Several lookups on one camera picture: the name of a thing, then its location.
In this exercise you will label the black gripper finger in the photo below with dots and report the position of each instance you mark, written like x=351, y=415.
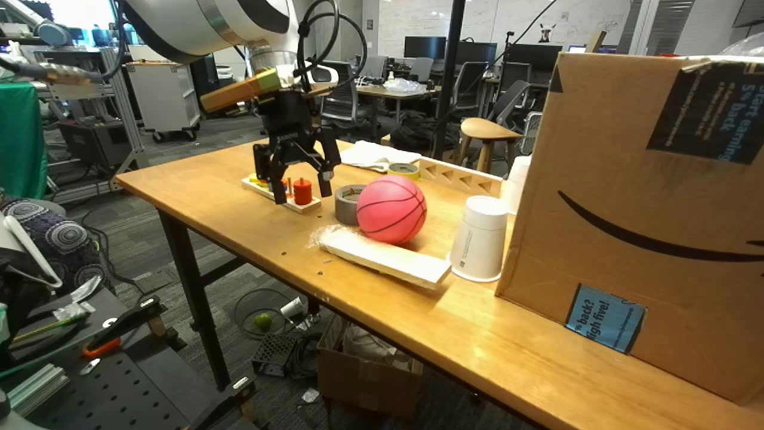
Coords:
x=274, y=171
x=330, y=163

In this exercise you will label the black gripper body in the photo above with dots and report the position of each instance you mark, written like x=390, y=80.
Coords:
x=289, y=120

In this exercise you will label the grey duct tape roll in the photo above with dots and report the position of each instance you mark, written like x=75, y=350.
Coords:
x=347, y=206

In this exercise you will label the pink toy basketball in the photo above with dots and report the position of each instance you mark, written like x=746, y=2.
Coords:
x=391, y=211

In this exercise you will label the plastic-wrapped wooden sorter board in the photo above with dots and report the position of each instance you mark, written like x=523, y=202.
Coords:
x=390, y=259

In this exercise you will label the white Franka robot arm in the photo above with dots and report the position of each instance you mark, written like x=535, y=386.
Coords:
x=198, y=24

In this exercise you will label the white paper sheet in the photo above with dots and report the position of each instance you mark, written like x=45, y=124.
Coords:
x=378, y=157

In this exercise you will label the mesh-back office chair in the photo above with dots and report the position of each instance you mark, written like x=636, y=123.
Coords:
x=344, y=96

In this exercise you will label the round office desk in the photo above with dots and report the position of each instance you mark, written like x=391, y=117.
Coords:
x=396, y=90

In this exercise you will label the white wheeled cart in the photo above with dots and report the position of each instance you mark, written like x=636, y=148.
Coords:
x=157, y=96

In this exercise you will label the wooden shape sorter board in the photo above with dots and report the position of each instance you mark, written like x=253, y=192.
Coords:
x=467, y=180

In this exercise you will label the black vertical pole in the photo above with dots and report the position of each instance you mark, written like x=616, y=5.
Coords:
x=446, y=80

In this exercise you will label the dark computer monitor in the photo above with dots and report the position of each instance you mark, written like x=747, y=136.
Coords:
x=424, y=49

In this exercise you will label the small green ball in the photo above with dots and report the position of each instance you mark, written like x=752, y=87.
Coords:
x=262, y=320

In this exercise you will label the round wooden stool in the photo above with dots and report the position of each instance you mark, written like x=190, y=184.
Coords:
x=487, y=129

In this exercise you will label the white paper cup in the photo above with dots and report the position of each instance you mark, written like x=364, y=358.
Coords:
x=517, y=182
x=478, y=239

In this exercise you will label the grey metal rack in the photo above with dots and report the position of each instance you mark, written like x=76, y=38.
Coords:
x=87, y=120

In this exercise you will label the open brown cardboard box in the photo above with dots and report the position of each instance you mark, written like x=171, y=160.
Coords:
x=371, y=382

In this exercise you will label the green cloth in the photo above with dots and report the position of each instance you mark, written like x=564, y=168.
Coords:
x=19, y=146

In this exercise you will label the black perforated plate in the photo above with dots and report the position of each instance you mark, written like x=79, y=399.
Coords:
x=133, y=394

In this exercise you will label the Amazon cardboard box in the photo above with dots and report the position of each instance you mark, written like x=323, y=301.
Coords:
x=636, y=223

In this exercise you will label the pale aluminium extrusion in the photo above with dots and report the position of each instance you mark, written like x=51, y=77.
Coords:
x=31, y=387

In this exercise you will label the black metal table frame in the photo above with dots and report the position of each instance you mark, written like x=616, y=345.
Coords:
x=194, y=301

